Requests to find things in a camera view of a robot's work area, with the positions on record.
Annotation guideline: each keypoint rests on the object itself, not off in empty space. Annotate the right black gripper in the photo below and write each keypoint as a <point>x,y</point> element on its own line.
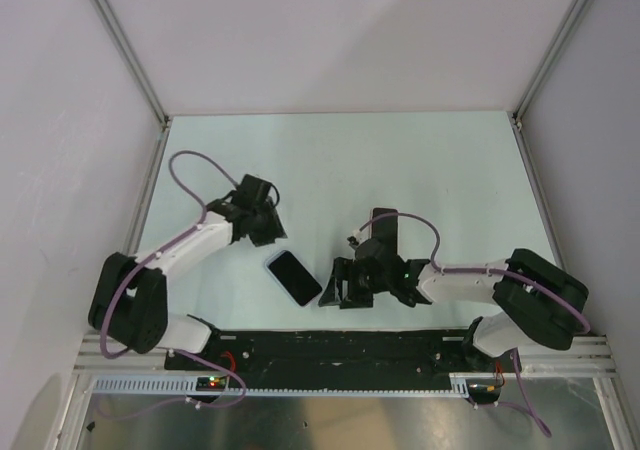
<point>344,269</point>

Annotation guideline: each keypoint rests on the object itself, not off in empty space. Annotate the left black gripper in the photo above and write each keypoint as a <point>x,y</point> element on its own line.
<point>274,229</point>

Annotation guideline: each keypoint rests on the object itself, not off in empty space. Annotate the translucent blue phone case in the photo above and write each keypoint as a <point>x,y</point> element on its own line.
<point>270,262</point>

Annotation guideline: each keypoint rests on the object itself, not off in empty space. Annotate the black smartphone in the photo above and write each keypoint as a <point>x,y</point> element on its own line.
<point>384,231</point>

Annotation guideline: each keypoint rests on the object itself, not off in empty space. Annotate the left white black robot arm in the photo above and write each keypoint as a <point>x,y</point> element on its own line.
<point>130,304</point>

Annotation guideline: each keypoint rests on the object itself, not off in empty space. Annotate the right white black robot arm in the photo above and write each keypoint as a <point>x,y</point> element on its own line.
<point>539,302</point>

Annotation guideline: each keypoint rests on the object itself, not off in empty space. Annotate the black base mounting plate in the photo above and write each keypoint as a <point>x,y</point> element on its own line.
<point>370,361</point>

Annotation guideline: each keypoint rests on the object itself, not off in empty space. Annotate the left controller board with LEDs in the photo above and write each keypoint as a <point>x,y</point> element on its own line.
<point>211,383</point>

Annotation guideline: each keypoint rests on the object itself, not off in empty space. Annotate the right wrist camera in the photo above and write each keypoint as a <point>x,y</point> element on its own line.
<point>355,239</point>

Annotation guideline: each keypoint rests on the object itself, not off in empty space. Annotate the right controller board with wires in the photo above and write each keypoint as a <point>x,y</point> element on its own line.
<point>484,393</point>

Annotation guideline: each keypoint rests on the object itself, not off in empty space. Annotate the white slotted cable duct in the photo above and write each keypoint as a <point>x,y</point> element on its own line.
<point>194,385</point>

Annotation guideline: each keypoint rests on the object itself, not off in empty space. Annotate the left aluminium frame post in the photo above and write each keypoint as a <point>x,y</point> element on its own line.
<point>125,49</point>

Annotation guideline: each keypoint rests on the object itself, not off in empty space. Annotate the aluminium frame post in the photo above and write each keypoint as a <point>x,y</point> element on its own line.
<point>125,49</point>
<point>560,40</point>

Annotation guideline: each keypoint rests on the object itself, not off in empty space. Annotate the front aluminium frame rail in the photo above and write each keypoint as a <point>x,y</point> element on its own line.
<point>588,357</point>

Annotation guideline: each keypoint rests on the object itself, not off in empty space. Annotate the right aluminium frame post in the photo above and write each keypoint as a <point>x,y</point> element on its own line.
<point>560,40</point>

